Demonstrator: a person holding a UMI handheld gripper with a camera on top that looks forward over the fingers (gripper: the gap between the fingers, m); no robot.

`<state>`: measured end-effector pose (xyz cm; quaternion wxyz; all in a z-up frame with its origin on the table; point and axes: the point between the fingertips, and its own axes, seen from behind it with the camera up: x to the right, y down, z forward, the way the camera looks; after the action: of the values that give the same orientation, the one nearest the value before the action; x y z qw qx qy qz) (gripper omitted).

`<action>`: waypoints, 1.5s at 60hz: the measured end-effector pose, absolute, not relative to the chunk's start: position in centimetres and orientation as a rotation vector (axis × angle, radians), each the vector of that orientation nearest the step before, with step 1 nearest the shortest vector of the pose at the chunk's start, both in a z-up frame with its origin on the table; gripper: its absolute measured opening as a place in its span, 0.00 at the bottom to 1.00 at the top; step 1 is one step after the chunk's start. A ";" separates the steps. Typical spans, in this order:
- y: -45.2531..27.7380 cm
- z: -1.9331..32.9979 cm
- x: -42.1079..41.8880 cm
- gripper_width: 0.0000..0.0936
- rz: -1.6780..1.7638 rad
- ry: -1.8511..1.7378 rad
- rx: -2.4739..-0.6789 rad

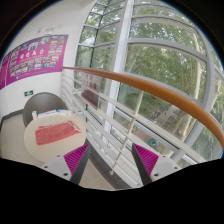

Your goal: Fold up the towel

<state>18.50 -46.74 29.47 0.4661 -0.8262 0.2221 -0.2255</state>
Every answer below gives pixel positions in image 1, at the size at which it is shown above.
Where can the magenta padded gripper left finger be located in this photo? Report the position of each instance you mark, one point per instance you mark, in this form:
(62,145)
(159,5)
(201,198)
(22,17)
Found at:
(70,166)

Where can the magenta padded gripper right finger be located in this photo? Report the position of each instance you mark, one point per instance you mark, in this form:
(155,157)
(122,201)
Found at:
(151,166)

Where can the red pink towel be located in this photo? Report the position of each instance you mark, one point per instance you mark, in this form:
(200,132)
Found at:
(52,133)

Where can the round beige table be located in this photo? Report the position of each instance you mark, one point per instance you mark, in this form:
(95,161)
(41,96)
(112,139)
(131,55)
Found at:
(45,152)

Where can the white metal railing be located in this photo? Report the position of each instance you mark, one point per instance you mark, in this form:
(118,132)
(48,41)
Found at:
(112,128)

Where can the white box on table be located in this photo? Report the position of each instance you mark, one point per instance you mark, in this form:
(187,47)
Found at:
(35,115)

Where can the grey round-back chair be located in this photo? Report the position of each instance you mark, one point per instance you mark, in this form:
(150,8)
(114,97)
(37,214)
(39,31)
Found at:
(41,102)

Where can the red white notice sign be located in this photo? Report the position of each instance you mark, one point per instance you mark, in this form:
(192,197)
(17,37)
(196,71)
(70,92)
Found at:
(91,88)

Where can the orange wooden handrail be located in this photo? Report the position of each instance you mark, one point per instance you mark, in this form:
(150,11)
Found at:
(166,94)

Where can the green exit sign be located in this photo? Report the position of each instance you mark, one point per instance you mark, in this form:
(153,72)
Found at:
(28,93)

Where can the white window frame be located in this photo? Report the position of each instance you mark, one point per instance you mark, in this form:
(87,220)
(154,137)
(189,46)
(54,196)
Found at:
(150,39)

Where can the magenta wall poster board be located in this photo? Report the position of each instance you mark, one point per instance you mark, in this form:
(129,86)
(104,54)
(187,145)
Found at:
(34,57)

